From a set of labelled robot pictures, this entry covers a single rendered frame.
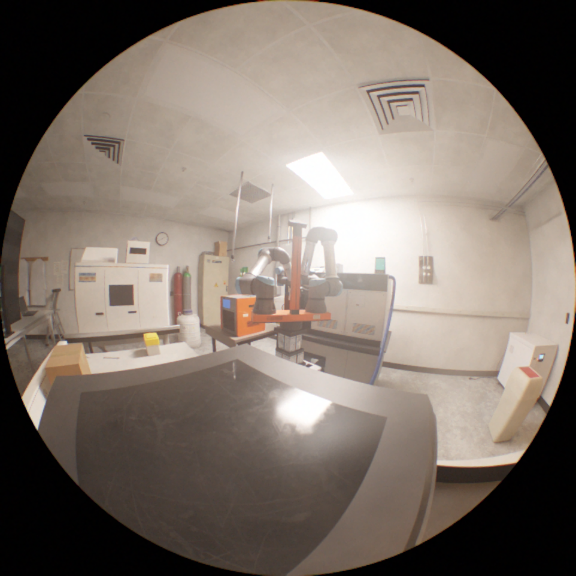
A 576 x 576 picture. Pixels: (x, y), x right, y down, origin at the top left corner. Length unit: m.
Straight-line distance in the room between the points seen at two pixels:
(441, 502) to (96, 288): 1.90
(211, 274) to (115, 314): 3.48
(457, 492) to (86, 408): 0.67
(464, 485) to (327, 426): 0.49
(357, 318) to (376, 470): 1.63
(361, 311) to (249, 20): 2.47
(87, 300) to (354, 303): 2.32
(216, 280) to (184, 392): 4.55
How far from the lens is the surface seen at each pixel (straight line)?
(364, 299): 1.69
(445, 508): 0.55
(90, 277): 1.57
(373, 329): 1.72
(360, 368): 1.80
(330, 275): 1.25
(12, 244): 2.66
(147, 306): 1.55
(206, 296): 4.63
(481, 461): 0.68
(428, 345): 2.98
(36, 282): 5.18
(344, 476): 0.15
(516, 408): 2.09
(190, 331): 3.33
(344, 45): 1.51
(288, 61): 1.53
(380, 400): 0.23
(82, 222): 4.92
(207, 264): 4.62
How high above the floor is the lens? 1.34
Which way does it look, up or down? 2 degrees down
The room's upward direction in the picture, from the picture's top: 2 degrees clockwise
